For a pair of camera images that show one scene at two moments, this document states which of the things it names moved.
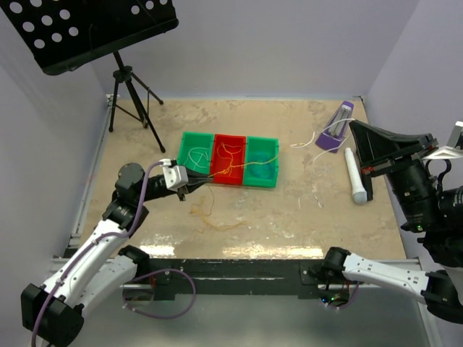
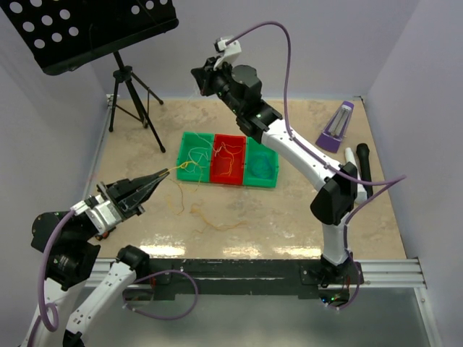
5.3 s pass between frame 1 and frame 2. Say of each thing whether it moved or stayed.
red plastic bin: stayed
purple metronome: stayed
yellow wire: moved
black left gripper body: moved
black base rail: stayed
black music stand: stayed
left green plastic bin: stayed
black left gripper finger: moved
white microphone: stayed
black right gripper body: moved
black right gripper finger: moved
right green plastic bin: stayed
